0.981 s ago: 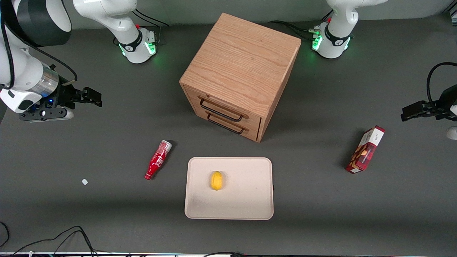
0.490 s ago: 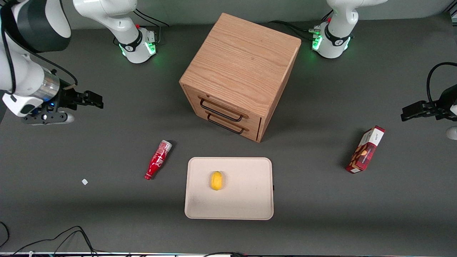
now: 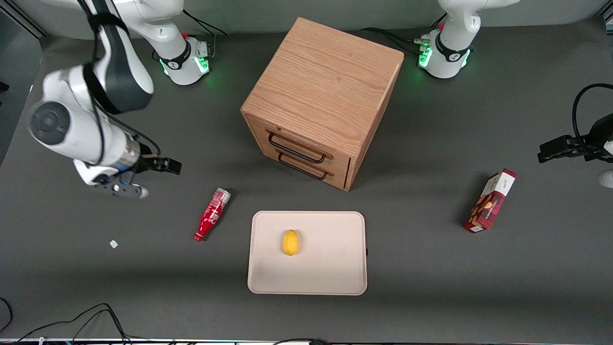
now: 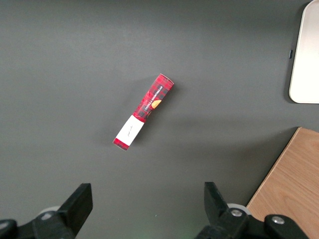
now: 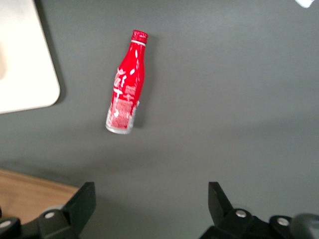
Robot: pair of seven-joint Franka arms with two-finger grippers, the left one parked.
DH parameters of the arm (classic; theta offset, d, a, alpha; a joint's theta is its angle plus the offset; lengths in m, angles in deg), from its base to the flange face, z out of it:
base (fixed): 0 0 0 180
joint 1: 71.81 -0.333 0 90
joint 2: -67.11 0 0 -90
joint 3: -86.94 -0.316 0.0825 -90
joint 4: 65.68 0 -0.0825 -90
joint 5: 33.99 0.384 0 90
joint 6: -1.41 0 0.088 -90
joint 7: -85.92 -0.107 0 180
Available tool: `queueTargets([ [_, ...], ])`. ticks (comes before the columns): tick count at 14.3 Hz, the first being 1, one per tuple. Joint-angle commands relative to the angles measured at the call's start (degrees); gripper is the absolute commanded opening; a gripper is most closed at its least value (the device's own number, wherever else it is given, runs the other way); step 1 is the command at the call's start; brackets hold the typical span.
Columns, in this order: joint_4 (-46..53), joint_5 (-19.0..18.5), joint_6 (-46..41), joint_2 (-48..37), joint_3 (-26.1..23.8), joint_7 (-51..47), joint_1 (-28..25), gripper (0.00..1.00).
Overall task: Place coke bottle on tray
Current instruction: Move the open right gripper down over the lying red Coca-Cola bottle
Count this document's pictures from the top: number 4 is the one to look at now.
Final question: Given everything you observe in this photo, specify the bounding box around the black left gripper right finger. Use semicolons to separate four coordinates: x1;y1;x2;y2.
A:
194;182;310;239

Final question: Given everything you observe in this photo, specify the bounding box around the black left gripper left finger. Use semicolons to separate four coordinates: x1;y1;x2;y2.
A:
0;183;93;239

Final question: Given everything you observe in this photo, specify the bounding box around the cream plastic tray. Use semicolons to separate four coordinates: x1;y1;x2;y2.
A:
289;0;319;104

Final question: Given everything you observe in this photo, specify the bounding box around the wooden two-drawer cabinet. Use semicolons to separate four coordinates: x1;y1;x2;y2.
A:
246;126;319;239

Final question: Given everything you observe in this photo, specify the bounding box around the red tartan shortbread box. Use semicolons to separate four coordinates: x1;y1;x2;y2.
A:
112;73;175;152

